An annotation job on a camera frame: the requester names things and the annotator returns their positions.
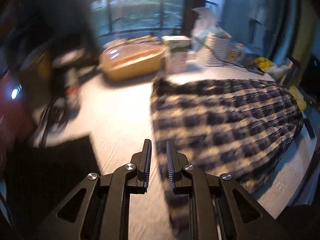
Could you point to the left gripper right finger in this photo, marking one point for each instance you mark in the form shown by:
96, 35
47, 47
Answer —
219, 207

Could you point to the plaid pajama pants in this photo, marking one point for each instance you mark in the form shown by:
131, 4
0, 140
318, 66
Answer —
241, 127

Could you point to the black folded garment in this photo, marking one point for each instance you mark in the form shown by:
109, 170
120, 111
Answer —
34, 180

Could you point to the silver spray can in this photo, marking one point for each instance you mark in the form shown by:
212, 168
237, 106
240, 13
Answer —
72, 90

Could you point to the tablet with red screen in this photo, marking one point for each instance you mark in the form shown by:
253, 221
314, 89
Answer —
17, 123

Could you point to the yellow box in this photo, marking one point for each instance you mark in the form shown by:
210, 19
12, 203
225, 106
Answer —
298, 97

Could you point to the steel thermos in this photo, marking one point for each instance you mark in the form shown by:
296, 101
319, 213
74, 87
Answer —
293, 69

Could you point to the yellow packet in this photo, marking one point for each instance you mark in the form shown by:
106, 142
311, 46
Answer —
263, 63

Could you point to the white green milk carton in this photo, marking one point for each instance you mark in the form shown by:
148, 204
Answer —
176, 52

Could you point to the yellow lidded food container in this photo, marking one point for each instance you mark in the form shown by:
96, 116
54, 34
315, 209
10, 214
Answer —
130, 60

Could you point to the white bear mug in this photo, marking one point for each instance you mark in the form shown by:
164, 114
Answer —
235, 52

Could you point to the white perforated basket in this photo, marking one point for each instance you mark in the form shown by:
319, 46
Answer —
213, 50

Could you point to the dark blue curtain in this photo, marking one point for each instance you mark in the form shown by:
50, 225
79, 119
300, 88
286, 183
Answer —
69, 17

